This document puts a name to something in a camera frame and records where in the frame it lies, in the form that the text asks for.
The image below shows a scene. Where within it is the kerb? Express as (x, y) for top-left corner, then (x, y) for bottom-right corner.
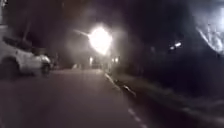
(104, 72), (224, 125)

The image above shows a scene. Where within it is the street lamp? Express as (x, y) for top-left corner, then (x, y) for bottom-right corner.
(74, 24), (115, 73)

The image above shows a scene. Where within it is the dark asphalt road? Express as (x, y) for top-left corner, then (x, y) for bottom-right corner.
(0, 68), (149, 128)

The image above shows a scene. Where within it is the white car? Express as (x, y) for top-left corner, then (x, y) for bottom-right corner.
(0, 35), (53, 78)

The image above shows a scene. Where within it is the tree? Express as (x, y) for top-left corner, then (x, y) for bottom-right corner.
(194, 9), (224, 57)

